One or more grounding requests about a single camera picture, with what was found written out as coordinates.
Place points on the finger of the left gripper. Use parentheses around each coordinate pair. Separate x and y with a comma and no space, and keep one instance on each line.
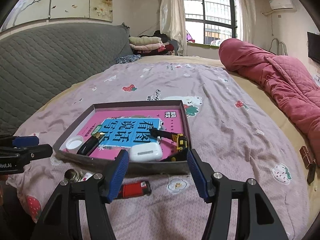
(32,152)
(15,141)

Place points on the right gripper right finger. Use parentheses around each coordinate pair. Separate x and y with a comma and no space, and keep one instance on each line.
(256,219)

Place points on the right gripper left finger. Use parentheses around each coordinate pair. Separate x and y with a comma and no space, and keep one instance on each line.
(60,218)

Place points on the metallic round jar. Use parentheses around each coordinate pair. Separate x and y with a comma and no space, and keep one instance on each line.
(73,175)

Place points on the white medicine bottle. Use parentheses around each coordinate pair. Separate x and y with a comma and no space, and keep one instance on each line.
(86,176)

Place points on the red lighter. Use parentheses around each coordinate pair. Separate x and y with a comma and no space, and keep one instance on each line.
(136,189)

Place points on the white earbuds case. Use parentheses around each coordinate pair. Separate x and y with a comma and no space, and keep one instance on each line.
(145,152)

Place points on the white jar lid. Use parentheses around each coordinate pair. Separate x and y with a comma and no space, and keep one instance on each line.
(73,144)

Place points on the black faceted lipstick tube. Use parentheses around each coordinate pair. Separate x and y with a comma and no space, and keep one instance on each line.
(91,144)

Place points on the black small object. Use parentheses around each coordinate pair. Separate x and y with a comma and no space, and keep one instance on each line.
(311,173)

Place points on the brown small box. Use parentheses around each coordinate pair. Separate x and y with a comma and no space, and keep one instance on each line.
(307,157)

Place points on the grey quilted headboard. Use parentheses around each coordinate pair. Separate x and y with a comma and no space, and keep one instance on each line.
(39,63)

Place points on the pink printed bed sheet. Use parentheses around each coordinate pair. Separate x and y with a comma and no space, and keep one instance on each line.
(227,129)

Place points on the pink and blue book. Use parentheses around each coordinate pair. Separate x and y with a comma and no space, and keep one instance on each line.
(125,128)

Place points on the yellow black wristwatch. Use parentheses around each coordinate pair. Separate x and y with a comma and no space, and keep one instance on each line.
(180,142)

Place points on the dark cardboard box tray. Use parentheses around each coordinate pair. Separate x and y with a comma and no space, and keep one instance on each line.
(139,169)

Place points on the red quilted blanket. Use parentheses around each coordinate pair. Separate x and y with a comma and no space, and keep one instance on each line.
(284,78)

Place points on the blue patterned cloth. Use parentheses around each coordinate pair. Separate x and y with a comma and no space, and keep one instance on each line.
(127,59)

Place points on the stack of folded clothes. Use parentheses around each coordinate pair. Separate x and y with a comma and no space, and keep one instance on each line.
(157,44)

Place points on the white curtain left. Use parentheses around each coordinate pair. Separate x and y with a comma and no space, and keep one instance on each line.
(172,23)

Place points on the white curtain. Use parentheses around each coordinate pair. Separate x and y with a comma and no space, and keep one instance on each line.
(246,19)
(172,23)

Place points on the white air conditioner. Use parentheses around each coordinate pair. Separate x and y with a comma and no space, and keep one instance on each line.
(281,4)

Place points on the white curtain right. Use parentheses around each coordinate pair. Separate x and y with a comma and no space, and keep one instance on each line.
(246,19)

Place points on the floral wall painting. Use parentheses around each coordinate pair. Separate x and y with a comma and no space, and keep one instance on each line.
(32,10)

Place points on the black wall television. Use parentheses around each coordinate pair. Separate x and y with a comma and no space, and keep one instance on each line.
(314,47)

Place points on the window with black frame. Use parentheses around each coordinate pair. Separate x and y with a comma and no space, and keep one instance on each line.
(210,22)

